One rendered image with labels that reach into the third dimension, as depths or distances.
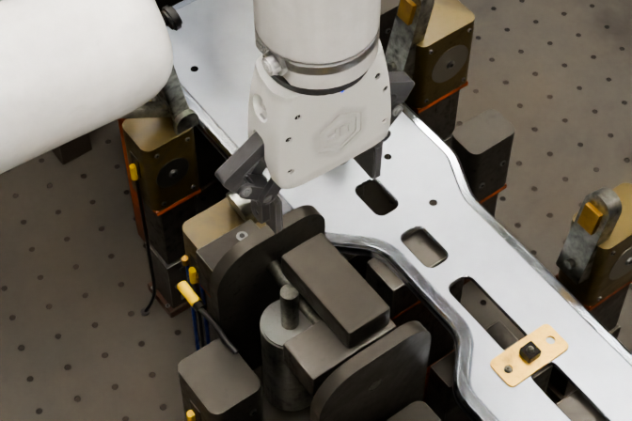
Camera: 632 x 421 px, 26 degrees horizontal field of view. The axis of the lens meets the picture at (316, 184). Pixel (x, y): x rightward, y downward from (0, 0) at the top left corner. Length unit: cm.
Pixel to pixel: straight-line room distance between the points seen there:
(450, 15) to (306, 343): 58
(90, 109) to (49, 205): 121
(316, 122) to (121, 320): 95
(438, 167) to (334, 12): 77
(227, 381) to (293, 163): 43
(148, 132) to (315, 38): 73
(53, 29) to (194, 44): 99
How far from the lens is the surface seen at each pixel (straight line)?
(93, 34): 77
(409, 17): 165
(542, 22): 221
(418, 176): 160
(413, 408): 135
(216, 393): 135
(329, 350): 128
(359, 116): 98
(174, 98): 155
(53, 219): 197
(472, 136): 166
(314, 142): 96
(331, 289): 128
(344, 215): 157
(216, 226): 147
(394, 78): 102
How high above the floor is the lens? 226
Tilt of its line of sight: 52 degrees down
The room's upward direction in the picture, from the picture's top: straight up
